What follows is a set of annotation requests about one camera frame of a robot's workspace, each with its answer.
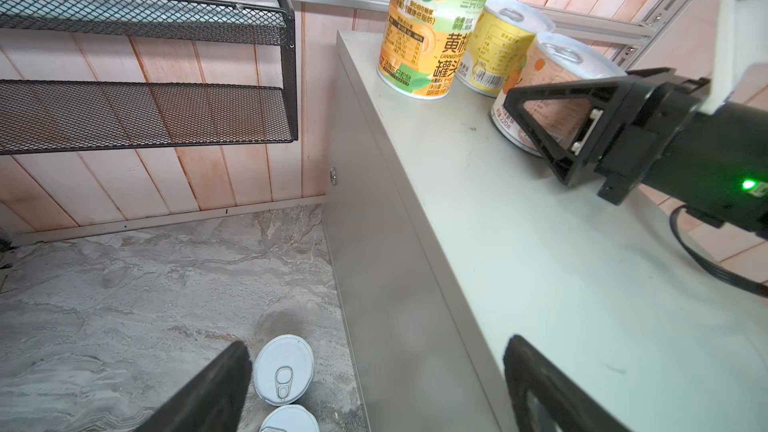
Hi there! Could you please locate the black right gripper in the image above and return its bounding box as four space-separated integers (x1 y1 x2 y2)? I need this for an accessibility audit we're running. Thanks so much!
502 73 767 234

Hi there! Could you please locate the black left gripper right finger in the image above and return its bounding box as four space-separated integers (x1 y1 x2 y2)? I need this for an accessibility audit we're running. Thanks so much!
503 335 627 432

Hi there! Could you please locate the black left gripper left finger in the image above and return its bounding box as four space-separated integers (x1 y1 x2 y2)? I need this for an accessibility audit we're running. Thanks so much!
136 341 252 432

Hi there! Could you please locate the pink label can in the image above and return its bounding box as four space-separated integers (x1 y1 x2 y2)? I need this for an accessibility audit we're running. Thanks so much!
490 31 628 157

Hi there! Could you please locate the yellow label can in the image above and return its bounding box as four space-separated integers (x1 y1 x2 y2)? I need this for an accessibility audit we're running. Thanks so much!
457 0 556 97

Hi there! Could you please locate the tall yellow peach can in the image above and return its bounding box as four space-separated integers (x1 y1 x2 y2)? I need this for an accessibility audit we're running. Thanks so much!
377 0 487 100

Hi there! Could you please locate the left floor can middle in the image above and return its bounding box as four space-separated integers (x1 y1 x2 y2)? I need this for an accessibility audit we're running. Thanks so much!
259 404 320 432

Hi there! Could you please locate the floor can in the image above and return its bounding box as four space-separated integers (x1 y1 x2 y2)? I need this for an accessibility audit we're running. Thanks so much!
253 334 315 407
259 404 320 432

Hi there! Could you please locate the left floor can far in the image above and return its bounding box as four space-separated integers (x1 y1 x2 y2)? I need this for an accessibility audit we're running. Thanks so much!
253 334 315 407

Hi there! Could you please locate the grey metal cabinet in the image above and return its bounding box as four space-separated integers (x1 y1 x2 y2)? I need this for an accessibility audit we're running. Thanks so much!
323 31 767 431

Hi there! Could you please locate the black mesh wall basket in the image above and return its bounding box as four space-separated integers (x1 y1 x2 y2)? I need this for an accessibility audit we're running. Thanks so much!
1 0 299 155

